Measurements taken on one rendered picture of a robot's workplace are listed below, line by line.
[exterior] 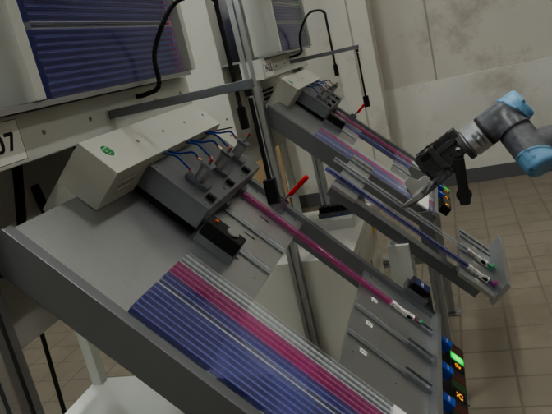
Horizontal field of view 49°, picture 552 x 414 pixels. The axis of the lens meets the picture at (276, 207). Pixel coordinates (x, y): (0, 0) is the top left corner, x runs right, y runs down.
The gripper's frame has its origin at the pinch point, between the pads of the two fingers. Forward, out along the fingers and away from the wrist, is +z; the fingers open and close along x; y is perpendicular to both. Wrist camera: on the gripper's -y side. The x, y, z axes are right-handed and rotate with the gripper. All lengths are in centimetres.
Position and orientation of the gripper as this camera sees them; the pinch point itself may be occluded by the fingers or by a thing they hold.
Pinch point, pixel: (406, 201)
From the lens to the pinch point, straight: 152.8
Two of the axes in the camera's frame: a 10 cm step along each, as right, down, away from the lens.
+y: -6.6, -7.5, -0.4
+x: -2.7, 2.8, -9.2
